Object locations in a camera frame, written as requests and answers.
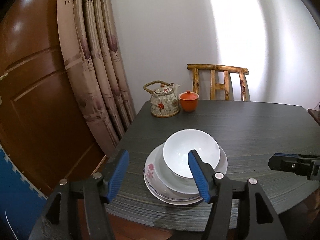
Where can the floral ceramic teapot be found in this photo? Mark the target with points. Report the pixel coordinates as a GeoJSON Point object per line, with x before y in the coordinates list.
{"type": "Point", "coordinates": [164, 98]}

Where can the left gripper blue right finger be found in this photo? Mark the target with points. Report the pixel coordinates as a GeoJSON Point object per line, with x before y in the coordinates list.
{"type": "Point", "coordinates": [203, 174]}

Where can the wooden side cabinet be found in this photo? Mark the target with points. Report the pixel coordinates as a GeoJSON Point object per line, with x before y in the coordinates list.
{"type": "Point", "coordinates": [315, 114]}

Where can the medium white floral bowl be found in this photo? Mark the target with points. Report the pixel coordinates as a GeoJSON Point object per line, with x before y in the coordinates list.
{"type": "Point", "coordinates": [221, 167]}

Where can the wooden chair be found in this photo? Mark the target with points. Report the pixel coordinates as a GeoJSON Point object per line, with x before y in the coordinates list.
{"type": "Point", "coordinates": [219, 79]}

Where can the orange lidded cup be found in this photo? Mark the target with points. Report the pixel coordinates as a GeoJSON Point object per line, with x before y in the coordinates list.
{"type": "Point", "coordinates": [188, 101]}

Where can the beige patterned curtain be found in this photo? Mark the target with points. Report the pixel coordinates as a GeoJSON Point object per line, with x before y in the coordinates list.
{"type": "Point", "coordinates": [91, 54]}

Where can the large white floral bowl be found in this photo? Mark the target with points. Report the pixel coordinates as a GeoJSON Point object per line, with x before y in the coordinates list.
{"type": "Point", "coordinates": [175, 179]}

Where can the small pink flower plate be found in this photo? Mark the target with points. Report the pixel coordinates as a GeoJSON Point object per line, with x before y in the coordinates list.
{"type": "Point", "coordinates": [155, 172]}

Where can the brown wooden door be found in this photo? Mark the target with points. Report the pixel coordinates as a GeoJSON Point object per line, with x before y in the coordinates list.
{"type": "Point", "coordinates": [42, 129]}

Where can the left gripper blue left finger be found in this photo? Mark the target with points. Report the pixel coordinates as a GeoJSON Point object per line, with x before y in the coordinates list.
{"type": "Point", "coordinates": [113, 175]}

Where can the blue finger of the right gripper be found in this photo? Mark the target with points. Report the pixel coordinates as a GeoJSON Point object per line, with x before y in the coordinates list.
{"type": "Point", "coordinates": [291, 155]}
{"type": "Point", "coordinates": [298, 166]}

